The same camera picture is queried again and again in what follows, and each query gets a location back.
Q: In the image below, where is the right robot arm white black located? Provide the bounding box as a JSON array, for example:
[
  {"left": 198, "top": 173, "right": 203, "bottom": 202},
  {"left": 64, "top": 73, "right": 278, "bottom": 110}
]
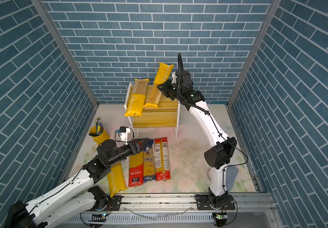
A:
[{"left": 157, "top": 69, "right": 238, "bottom": 209}]

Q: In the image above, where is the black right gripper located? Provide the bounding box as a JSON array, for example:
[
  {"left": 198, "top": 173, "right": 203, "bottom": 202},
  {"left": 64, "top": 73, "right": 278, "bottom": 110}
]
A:
[{"left": 158, "top": 82, "right": 183, "bottom": 102}]

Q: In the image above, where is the red yellow spaghetti package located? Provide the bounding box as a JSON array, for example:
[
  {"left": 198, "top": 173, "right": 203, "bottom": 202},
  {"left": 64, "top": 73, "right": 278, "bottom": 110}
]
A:
[{"left": 128, "top": 152, "right": 144, "bottom": 187}]

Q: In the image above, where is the yellow pastatime pasta package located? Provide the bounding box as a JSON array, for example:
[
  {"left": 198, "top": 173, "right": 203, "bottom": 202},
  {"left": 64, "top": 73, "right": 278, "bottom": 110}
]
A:
[
  {"left": 108, "top": 161, "right": 127, "bottom": 198},
  {"left": 125, "top": 79, "right": 149, "bottom": 117}
]

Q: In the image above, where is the white frame wooden shelf rack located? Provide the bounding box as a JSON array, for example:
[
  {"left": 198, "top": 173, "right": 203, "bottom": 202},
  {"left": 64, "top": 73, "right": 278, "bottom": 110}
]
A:
[{"left": 128, "top": 96, "right": 181, "bottom": 136}]

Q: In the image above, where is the red labelled spaghetti package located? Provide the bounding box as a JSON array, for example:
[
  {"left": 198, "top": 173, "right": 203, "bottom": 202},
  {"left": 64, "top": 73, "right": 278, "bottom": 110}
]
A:
[{"left": 154, "top": 137, "right": 171, "bottom": 181}]

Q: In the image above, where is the grey blue oval pad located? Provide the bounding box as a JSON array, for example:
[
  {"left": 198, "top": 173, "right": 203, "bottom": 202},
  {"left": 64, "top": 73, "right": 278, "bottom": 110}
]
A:
[{"left": 225, "top": 166, "right": 239, "bottom": 192}]

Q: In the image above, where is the plain yellow pasta package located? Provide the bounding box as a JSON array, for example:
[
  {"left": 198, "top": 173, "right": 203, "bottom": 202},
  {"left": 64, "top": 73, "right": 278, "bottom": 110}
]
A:
[{"left": 143, "top": 62, "right": 175, "bottom": 109}]

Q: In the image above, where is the yellow pen holder cup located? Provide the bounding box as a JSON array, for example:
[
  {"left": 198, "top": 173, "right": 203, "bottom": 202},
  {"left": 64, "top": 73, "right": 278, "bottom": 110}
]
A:
[{"left": 89, "top": 126, "right": 110, "bottom": 144}]

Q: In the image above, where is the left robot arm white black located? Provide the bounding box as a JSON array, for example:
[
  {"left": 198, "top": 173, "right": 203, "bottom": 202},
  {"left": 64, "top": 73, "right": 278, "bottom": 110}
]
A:
[{"left": 4, "top": 138, "right": 150, "bottom": 228}]

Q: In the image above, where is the blue spaghetti package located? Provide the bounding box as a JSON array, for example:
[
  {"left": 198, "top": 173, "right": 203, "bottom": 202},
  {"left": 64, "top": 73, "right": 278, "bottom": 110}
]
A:
[{"left": 143, "top": 139, "right": 156, "bottom": 183}]

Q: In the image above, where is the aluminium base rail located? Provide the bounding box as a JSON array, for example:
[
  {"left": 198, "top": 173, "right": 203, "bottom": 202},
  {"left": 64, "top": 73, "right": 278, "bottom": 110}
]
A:
[{"left": 50, "top": 192, "right": 282, "bottom": 228}]

